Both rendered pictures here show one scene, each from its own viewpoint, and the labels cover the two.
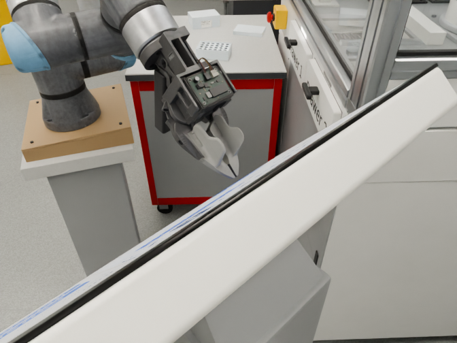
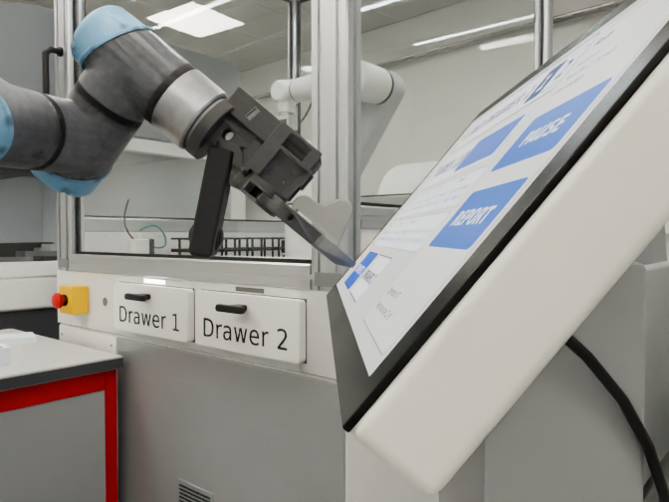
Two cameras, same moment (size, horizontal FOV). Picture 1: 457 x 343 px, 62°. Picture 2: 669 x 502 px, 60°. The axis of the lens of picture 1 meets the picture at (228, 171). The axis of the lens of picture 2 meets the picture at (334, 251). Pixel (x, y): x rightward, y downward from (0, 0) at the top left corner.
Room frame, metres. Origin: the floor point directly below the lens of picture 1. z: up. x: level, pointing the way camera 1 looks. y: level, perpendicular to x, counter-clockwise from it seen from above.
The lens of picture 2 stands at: (0.03, 0.46, 1.04)
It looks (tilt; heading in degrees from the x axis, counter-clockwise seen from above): 2 degrees down; 312
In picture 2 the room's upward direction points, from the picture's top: straight up
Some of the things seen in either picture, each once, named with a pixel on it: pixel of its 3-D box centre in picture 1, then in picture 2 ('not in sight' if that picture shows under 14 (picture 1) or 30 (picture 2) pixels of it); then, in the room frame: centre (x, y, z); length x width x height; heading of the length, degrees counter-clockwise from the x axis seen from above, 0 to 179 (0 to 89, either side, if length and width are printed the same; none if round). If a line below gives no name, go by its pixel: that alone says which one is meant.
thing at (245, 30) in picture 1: (249, 30); (7, 339); (1.67, -0.09, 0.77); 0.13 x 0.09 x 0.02; 75
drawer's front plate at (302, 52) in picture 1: (298, 52); (150, 310); (1.19, -0.22, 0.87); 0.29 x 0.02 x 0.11; 2
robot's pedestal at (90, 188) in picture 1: (105, 220); not in sight; (0.91, 0.43, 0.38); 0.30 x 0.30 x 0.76; 18
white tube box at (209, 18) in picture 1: (203, 19); not in sight; (1.76, 0.11, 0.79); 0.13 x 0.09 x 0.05; 108
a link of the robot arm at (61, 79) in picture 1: (55, 58); not in sight; (0.92, 0.43, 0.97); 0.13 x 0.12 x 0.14; 116
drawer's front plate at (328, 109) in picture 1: (319, 101); (246, 324); (0.88, -0.24, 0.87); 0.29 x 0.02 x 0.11; 2
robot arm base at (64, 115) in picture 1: (67, 101); not in sight; (0.91, 0.43, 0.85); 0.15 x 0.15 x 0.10
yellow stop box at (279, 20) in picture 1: (279, 17); (72, 299); (1.52, -0.20, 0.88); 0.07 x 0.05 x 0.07; 2
